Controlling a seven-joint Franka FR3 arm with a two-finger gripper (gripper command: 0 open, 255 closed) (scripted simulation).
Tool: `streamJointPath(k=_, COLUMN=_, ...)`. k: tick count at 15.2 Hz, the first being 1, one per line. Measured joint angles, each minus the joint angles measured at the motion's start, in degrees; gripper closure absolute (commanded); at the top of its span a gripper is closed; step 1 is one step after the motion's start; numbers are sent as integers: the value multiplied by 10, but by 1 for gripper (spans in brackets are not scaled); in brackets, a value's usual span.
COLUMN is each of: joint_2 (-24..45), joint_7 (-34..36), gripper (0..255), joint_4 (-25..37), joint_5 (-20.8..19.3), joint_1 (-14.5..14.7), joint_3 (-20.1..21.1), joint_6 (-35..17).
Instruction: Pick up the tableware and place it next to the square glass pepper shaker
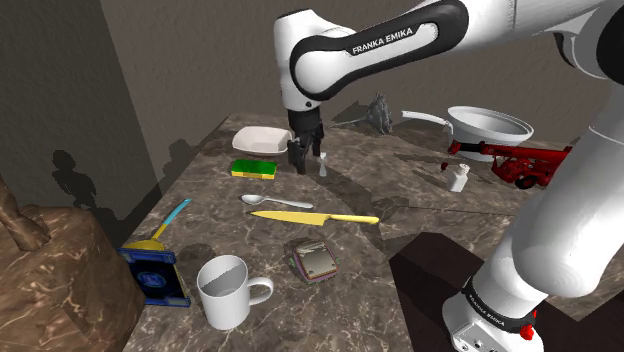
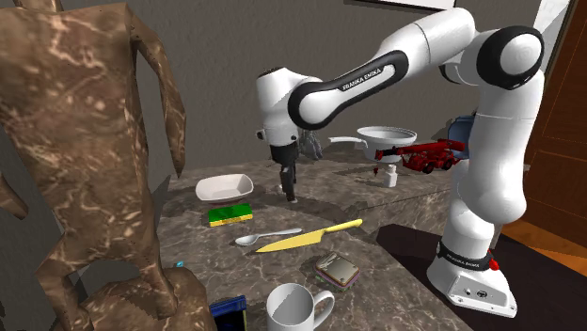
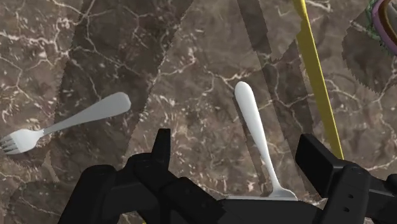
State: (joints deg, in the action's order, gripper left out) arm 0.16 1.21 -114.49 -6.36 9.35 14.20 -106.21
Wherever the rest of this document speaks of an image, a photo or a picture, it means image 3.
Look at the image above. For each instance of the long yellow stick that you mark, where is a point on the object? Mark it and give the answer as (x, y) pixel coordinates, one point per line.
(316, 77)

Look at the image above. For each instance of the purple and green bowl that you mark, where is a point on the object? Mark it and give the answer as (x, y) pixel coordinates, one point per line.
(383, 23)

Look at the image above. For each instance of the silver fork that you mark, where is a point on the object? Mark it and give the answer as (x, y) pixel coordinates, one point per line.
(93, 113)

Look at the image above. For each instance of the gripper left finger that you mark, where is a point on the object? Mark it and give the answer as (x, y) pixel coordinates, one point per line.
(145, 186)

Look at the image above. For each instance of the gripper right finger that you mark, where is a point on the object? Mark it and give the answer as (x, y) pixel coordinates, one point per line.
(344, 186)

